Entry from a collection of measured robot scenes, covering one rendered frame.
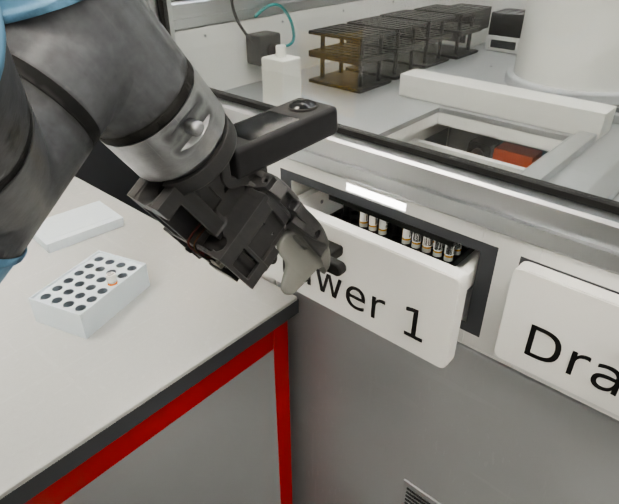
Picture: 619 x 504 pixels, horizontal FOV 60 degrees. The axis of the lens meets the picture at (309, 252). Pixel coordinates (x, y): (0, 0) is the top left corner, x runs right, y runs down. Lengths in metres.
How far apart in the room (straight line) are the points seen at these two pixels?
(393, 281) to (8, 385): 0.44
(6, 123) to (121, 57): 0.12
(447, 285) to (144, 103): 0.31
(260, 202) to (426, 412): 0.41
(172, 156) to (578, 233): 0.34
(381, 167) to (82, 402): 0.41
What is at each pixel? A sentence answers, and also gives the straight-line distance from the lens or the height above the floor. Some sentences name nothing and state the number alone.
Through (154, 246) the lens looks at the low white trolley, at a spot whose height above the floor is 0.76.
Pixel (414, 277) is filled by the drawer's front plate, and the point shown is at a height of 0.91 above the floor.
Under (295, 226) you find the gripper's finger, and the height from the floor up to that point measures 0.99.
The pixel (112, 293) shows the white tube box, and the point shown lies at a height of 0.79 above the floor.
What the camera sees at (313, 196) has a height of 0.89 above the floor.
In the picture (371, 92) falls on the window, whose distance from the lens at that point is 0.59.
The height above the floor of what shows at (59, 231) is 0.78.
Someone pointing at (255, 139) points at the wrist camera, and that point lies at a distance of 0.41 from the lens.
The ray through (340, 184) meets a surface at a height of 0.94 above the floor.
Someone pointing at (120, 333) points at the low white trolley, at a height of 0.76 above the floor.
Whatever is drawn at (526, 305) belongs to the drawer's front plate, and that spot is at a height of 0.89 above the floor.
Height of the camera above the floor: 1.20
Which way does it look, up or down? 32 degrees down
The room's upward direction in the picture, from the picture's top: straight up
